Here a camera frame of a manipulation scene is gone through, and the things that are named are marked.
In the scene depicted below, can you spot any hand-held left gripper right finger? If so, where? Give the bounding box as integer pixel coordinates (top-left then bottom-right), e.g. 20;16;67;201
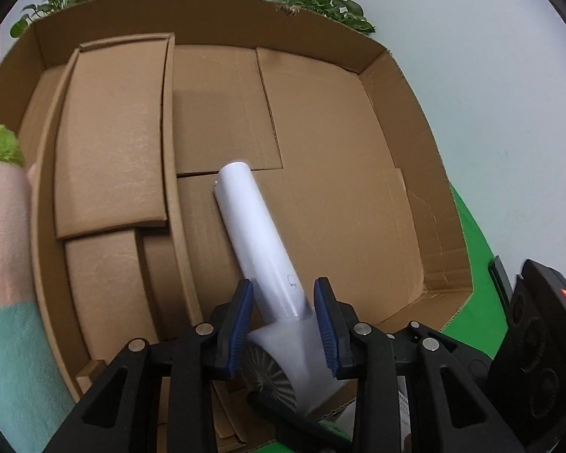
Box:
314;277;524;453

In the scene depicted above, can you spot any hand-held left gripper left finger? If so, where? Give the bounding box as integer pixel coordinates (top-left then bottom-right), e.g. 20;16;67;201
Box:
42;279;254;453

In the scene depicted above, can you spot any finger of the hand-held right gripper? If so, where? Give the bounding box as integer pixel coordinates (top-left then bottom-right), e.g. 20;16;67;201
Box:
488;256;514;318
387;320;495;384

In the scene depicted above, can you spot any white hair dryer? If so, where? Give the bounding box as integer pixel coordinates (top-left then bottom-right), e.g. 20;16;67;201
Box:
211;160;360;424

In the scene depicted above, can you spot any large cardboard box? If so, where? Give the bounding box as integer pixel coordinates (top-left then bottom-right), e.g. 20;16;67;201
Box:
0;0;475;453

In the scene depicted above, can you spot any small cardboard box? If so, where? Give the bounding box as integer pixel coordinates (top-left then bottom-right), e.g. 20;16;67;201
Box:
16;33;205;390

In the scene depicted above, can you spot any pink and teal plush toy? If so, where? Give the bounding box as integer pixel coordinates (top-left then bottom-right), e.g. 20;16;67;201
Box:
0;122;77;450

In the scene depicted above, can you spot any small green potted plant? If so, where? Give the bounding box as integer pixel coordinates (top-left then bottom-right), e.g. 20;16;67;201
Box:
263;0;377;35

